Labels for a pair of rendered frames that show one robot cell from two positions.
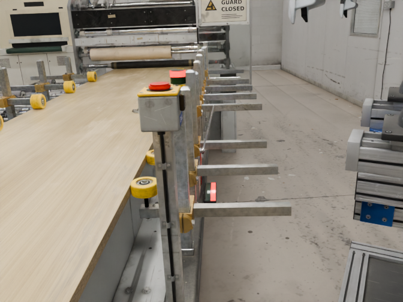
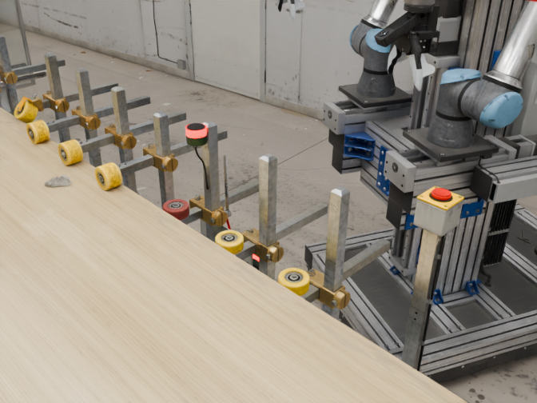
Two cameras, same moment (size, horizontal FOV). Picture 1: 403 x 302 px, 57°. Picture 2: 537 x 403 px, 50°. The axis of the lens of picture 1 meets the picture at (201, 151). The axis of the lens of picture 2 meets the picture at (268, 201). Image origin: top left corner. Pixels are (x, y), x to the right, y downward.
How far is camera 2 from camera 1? 1.21 m
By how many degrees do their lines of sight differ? 44
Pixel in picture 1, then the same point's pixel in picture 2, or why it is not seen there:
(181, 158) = (343, 238)
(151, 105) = (451, 213)
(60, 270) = (402, 381)
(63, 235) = (342, 360)
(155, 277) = not seen: hidden behind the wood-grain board
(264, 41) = not seen: outside the picture
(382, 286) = (362, 275)
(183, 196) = (340, 273)
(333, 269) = not seen: hidden behind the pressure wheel
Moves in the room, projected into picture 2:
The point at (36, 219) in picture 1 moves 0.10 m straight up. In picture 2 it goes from (286, 365) to (288, 329)
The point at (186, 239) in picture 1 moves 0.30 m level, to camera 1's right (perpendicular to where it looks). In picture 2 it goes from (336, 313) to (395, 266)
